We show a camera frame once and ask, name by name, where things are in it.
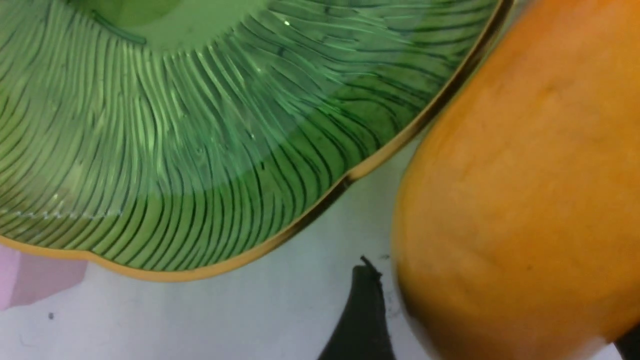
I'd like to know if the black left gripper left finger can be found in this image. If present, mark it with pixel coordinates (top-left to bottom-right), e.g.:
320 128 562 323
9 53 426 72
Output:
318 256 396 360

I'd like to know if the orange yellow mango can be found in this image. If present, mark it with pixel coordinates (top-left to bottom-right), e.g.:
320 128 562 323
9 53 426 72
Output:
391 0 640 360

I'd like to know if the green leaf glass plate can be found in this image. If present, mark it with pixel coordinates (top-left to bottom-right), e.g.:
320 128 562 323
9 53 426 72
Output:
1 0 517 282

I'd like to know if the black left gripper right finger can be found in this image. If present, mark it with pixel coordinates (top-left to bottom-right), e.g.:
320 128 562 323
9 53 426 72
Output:
614 325 640 360

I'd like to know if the pink cube block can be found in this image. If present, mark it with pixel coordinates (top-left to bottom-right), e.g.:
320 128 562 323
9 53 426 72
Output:
0 245 88 312

